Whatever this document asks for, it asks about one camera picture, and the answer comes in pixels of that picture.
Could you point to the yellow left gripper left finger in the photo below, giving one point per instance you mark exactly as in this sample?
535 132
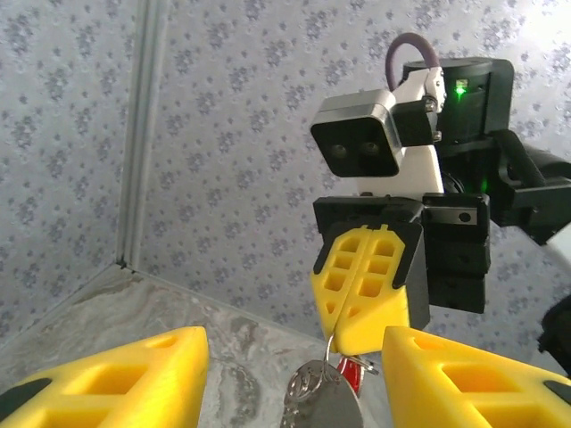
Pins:
169 383

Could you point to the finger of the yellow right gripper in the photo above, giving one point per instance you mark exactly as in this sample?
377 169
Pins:
319 290
379 312

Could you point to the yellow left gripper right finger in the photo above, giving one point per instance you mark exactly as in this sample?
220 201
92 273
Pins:
419 379

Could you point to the red key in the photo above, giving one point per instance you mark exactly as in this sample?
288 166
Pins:
350 376

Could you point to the silver key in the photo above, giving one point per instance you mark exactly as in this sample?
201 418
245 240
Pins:
308 379

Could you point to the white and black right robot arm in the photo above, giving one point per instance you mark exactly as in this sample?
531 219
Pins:
526 187

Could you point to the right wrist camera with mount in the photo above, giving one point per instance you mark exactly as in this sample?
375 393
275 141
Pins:
357 147

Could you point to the aluminium corner post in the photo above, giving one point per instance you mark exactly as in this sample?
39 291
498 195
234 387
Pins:
143 134

